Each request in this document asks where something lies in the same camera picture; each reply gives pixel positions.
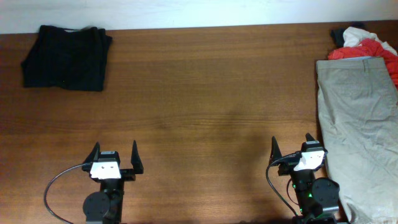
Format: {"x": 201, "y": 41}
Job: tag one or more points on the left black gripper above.
{"x": 130, "y": 173}

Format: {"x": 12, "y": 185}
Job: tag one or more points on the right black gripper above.
{"x": 287, "y": 166}

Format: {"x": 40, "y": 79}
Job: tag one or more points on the khaki beige trousers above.
{"x": 357, "y": 111}

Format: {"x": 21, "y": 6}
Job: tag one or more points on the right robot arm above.
{"x": 317, "y": 198}

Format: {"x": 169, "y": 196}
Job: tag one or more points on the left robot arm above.
{"x": 106, "y": 205}

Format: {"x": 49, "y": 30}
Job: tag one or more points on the folded black garment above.
{"x": 67, "y": 58}

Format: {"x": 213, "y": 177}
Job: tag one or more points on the small black cloth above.
{"x": 337, "y": 34}

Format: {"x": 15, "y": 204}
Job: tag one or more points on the white garment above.
{"x": 353, "y": 36}

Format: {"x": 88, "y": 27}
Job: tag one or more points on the red t-shirt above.
{"x": 371, "y": 48}

